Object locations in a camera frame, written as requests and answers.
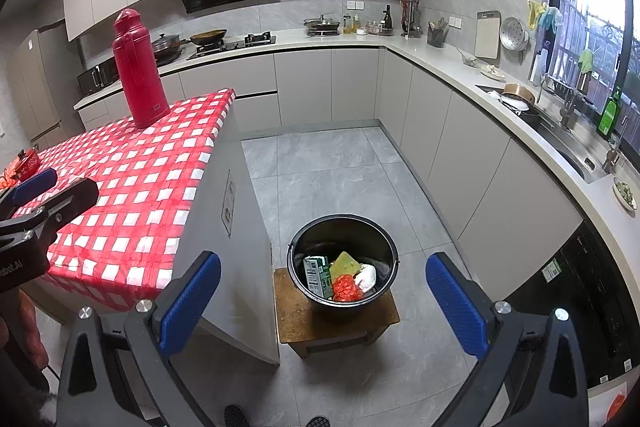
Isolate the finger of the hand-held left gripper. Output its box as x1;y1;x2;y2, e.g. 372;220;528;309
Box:
0;178;100;241
0;168;59;214

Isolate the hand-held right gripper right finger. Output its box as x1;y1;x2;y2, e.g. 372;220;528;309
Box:
425;252;588;427

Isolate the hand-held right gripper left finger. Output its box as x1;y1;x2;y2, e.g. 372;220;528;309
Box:
59;251;222;427

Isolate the white paper towel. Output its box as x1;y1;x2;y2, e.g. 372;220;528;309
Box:
354;264;377;293

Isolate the orange plastic bag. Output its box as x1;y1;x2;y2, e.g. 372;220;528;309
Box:
332;274;362;303

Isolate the yellow green sponge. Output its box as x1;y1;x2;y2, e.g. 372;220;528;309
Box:
328;251;362;280

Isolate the green and white carton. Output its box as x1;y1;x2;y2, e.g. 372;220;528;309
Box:
303;255;333;299

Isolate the black bucket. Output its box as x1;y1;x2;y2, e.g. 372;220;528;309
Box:
286;214;400;319

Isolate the person's left hand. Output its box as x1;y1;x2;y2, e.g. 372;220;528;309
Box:
0;292;50;386

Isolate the small red pot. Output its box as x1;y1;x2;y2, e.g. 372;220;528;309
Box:
10;148;42;180

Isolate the red checked tablecloth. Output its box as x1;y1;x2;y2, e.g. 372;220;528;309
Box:
0;88;237;303

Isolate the beige refrigerator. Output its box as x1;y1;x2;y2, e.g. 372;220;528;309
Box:
5;29;83;142

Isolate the wooden stool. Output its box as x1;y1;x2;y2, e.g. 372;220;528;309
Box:
272;267;401;359

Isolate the black microwave oven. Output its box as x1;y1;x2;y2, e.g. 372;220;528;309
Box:
76;59;121;96

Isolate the black built-in dishwasher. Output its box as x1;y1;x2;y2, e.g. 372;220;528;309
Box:
505;222;640;390

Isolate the tall red thermos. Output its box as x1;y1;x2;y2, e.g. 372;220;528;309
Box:
112;8;170;129

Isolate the wok with glass lid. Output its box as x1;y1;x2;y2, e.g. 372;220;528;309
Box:
151;33;182;60

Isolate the steel kitchen sink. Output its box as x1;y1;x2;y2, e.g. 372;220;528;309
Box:
475;84;611;185

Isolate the white bowl with greens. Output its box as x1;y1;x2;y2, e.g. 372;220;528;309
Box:
612;177;638;211

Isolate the black frying pan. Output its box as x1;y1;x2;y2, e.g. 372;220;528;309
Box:
189;29;228;46

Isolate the copper pot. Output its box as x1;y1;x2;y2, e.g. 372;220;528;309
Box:
502;83;541;112

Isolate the steel faucet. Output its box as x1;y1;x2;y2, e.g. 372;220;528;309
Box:
542;74;576;130

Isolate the black gas stove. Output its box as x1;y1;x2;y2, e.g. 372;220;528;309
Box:
186;33;277;60

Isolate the green dish soap bottle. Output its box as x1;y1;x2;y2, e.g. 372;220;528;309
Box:
598;87;622;138

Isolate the black chopstick holder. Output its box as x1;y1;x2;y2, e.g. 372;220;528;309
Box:
426;18;448;48

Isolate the white cutting board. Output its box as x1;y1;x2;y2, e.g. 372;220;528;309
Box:
474;11;502;60

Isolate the round steel steamer tray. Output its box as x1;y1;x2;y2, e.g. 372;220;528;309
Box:
500;17;530;52

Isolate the utensil holder with utensils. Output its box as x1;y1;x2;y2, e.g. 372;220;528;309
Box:
400;0;422;38

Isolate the yellow hanging glove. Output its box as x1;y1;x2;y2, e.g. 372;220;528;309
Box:
526;0;548;30

